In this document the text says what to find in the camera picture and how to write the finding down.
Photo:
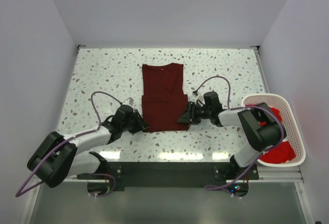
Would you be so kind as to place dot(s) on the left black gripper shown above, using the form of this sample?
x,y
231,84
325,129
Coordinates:
x,y
140,124

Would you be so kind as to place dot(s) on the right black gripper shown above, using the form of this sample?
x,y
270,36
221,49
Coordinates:
x,y
188,116

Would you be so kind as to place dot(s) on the dark red t-shirt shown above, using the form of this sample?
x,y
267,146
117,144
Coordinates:
x,y
163,99

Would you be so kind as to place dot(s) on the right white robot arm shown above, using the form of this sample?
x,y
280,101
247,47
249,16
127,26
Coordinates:
x,y
262,129

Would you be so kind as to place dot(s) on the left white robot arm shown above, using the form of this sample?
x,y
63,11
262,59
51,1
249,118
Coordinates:
x,y
54,157

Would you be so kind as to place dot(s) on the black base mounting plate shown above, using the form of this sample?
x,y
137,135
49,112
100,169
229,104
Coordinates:
x,y
162,175

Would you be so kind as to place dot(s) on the bright red t-shirt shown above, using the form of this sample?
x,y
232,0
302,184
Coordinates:
x,y
281,154

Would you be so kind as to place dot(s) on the white plastic laundry basket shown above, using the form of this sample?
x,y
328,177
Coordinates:
x,y
293,134

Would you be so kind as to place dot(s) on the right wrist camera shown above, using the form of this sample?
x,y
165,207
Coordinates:
x,y
198,96

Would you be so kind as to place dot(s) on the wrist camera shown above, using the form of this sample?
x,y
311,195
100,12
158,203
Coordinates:
x,y
129,101
198,96

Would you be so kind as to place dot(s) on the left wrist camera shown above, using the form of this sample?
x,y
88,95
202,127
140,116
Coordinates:
x,y
129,101

